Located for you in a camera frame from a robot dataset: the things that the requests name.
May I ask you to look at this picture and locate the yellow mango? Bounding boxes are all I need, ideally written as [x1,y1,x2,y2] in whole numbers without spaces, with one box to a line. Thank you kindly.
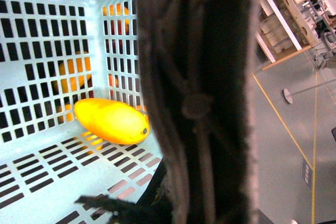
[74,98,150,145]

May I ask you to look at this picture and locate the grey basket handles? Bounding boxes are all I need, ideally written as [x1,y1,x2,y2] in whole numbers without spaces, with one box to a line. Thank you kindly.
[77,0,259,223]

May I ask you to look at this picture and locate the light blue plastic basket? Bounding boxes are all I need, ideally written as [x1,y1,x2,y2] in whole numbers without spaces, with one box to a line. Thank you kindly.
[1,0,162,223]

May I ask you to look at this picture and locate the white round stand base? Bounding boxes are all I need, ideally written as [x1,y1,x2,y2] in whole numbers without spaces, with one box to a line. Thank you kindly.
[282,89,293,104]

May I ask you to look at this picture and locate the wooden workbench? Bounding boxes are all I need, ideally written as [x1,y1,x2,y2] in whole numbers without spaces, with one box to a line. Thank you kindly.
[256,0,319,71]

